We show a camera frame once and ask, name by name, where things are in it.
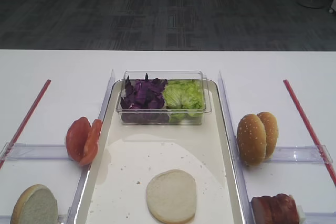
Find green lettuce leaves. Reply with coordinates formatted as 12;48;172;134
163;80;205;124

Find rear sesame bun top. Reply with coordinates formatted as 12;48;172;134
257;112;279;159

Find front sesame bun top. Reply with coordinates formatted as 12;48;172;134
237;114;267;166

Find stack of meat slices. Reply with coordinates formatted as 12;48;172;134
251;194;300;224

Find white rectangular metal tray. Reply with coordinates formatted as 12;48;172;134
76;81;244;223

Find inner tomato slice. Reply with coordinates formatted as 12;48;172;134
79;119;102;166

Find red rail strip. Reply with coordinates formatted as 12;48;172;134
0;79;51;168
283;80;335;184

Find right red rail strip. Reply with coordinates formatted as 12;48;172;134
283;80;335;184

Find left red rail strip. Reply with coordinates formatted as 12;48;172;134
0;79;51;168

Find clear plastic salad container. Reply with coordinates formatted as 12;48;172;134
116;71;212;125

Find outer tomato slice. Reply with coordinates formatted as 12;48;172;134
66;117;91;162

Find clear sesame bun track rail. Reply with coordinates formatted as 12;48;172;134
265;145;333;164

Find purple cabbage leaves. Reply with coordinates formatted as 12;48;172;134
120;74;168;110

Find right clear long divider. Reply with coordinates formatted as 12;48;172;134
218;71;255;223

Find clear tomato track rail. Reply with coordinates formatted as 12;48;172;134
1;143;71;161

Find clear long divider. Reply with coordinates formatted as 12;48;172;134
218;71;255;223
63;69;115;224

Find tomato slice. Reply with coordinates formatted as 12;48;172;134
66;117;91;162
79;119;102;166

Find left clear long divider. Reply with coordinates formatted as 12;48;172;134
63;69;115;224

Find sesame bun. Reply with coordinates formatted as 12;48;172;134
237;114;267;166
257;112;279;159

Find white plastic pusher block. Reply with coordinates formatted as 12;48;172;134
297;205;306;224

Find clear meat track rail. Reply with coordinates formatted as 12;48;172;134
303;212;336;224

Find bun half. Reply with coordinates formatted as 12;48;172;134
10;184;58;224
146;169;197;223

